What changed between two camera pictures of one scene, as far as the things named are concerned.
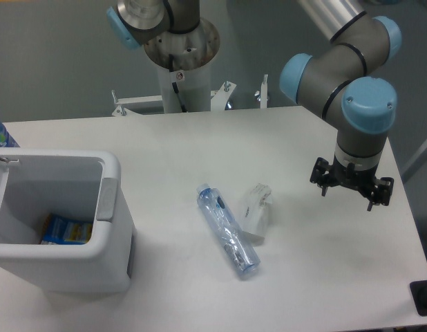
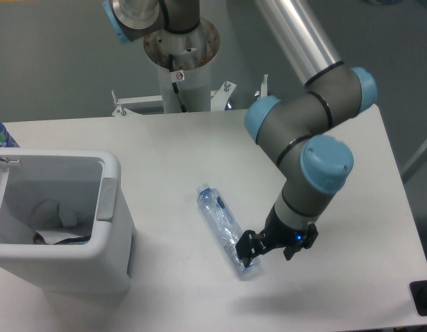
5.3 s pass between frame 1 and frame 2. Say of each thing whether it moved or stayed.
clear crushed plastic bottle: stayed
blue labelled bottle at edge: stayed
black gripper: moved
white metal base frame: stayed
